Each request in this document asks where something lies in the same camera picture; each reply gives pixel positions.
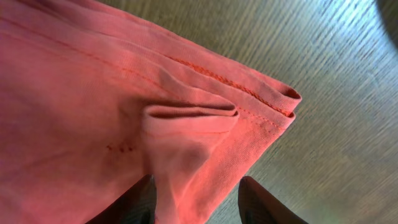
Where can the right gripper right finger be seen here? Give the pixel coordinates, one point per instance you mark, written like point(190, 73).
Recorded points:
point(258, 206)

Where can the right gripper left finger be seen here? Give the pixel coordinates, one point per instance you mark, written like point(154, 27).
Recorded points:
point(135, 206)

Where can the orange red printed t-shirt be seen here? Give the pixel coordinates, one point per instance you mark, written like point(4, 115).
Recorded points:
point(94, 98)

